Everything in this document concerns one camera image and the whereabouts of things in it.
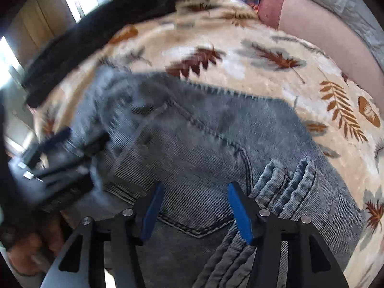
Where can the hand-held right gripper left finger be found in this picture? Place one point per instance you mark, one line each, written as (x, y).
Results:
(151, 213)

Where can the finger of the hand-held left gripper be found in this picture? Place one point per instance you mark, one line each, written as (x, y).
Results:
(48, 145)
(78, 156)

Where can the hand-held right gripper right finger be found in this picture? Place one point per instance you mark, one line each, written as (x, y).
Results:
(240, 213)

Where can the blue denim pants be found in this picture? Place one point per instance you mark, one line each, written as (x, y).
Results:
(210, 144)

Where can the person's left hand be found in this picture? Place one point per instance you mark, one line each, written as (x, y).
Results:
(30, 246)

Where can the black jacket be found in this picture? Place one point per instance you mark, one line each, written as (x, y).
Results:
(90, 36)

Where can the leaf print blanket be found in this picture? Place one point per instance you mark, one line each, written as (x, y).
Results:
(270, 75)

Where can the pink and maroon sofa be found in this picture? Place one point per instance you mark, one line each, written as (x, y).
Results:
(315, 27)

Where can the wooden door frame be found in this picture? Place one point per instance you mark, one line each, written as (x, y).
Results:
(39, 27)

